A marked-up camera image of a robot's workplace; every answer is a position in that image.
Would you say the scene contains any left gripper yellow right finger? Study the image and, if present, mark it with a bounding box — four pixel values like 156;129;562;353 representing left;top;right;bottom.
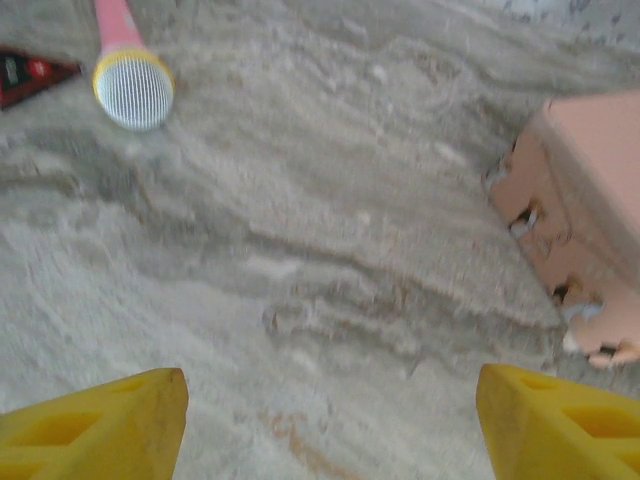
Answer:
477;363;640;480

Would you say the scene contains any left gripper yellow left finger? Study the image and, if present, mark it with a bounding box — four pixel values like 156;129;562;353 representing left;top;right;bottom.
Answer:
0;367;190;480

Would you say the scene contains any pink tin box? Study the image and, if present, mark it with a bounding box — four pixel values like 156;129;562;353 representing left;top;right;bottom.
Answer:
484;92;640;369

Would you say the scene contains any pink toy microphone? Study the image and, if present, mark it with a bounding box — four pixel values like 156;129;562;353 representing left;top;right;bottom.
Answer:
92;0;176;132

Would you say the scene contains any red black triangle piece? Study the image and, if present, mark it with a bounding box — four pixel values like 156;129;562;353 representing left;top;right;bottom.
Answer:
0;44;84;111

